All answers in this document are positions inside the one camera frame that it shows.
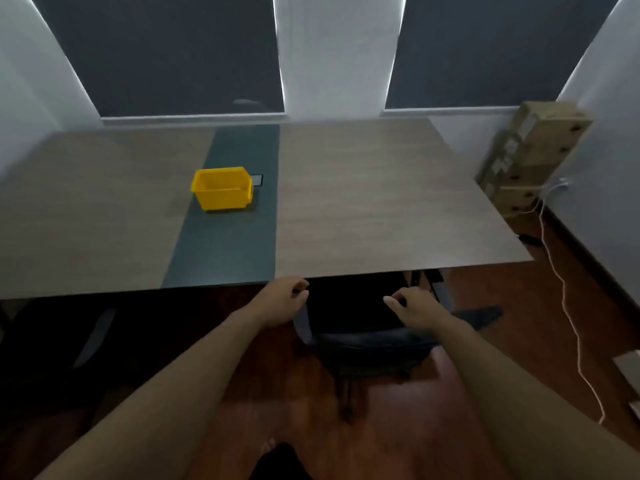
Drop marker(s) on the person's right hand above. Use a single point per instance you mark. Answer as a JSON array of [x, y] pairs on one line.
[[422, 312]]

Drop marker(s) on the person's left hand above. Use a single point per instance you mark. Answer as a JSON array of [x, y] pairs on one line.
[[275, 304]]

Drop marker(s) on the person's left fingers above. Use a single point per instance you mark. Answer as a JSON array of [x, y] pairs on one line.
[[296, 286]]

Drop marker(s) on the person's right thumb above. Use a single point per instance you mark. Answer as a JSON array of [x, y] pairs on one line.
[[393, 303]]

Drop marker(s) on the black office chair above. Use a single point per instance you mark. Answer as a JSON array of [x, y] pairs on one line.
[[370, 344]]

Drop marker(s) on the person's left forearm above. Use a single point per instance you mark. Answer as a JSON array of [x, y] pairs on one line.
[[165, 394]]

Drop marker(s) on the person's right forearm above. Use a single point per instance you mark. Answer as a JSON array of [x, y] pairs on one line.
[[525, 404]]

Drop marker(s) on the dark grey table panel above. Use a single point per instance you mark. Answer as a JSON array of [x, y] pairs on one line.
[[232, 229]]

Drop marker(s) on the small black and white card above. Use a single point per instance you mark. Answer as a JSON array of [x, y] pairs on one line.
[[258, 180]]

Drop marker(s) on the yellow plastic storage bin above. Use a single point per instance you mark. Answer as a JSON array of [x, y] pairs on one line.
[[221, 189]]

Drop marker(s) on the small black floor object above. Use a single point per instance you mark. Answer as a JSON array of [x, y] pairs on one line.
[[530, 240]]

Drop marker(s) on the person's black trouser leg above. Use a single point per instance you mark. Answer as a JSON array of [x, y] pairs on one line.
[[280, 464]]

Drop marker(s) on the white flat board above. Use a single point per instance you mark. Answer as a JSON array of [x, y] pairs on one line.
[[629, 368]]

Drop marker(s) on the dark grey window blind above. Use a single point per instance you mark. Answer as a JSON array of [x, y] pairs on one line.
[[495, 49], [160, 54]]

